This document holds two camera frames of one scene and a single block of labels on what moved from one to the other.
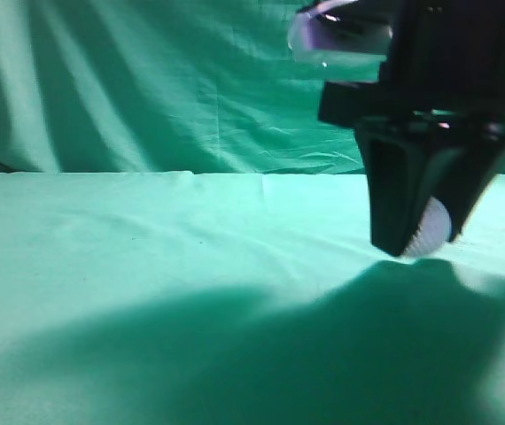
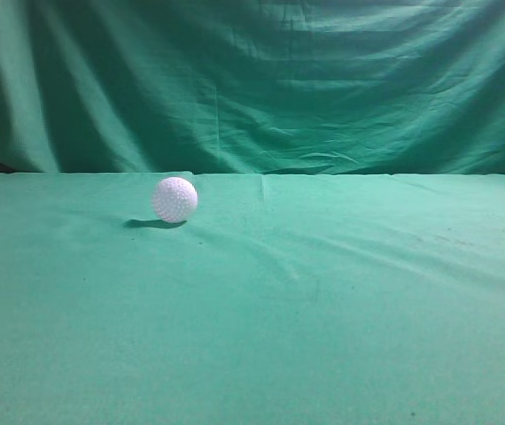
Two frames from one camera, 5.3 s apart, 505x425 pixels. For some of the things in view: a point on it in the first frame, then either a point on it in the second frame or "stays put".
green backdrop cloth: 157,87 stays put
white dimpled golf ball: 435,230 -> 174,199
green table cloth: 190,297 stays put
